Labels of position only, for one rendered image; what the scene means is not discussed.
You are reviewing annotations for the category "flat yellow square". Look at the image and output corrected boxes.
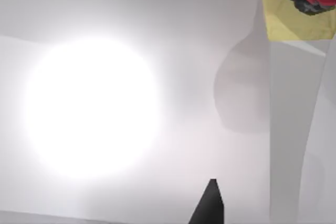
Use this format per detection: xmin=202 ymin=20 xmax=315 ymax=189
xmin=258 ymin=0 xmax=336 ymax=42

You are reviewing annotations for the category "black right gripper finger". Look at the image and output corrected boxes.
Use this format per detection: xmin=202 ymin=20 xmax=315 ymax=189
xmin=187 ymin=178 xmax=225 ymax=224

